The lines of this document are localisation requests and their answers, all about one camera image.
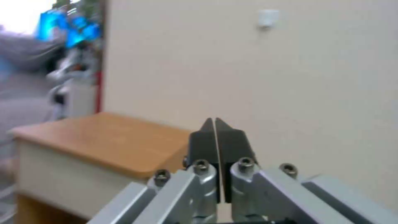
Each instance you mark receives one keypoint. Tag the white wall-mounted sensor box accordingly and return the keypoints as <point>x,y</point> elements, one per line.
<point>267,18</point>

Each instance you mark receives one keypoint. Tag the wooden top cabinet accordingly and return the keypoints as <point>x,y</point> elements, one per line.
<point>93,161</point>

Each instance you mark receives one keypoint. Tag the green plant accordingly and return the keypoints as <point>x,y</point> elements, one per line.
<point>90,8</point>

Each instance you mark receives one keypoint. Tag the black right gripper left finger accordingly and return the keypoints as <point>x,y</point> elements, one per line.
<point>202,149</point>

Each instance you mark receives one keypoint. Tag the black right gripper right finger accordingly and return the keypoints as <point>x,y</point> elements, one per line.
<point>234,149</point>

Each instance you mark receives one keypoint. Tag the blue glowing screen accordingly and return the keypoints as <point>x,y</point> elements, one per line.
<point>66,28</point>

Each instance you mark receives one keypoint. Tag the red vertical post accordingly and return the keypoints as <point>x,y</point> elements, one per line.
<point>98,91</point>

